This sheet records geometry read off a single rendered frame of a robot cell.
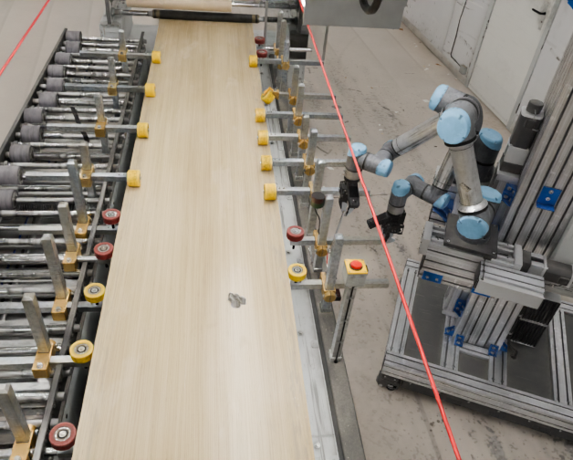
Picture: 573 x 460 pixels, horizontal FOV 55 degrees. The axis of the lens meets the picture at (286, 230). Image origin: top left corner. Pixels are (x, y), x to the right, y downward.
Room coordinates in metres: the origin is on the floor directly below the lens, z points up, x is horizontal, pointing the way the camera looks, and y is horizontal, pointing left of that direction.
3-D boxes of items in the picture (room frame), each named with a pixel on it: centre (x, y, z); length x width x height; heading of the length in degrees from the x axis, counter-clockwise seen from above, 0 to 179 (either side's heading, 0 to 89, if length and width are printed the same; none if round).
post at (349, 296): (1.39, -0.25, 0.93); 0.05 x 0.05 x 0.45; 10
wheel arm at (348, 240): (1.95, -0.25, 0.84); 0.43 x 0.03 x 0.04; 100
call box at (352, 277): (1.39, -0.25, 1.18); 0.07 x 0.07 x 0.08; 10
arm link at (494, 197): (1.87, -0.80, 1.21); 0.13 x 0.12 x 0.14; 154
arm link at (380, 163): (1.96, -0.36, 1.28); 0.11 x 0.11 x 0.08; 64
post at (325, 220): (1.89, -0.17, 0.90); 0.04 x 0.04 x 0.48; 10
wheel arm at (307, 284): (1.70, -0.26, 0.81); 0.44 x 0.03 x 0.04; 100
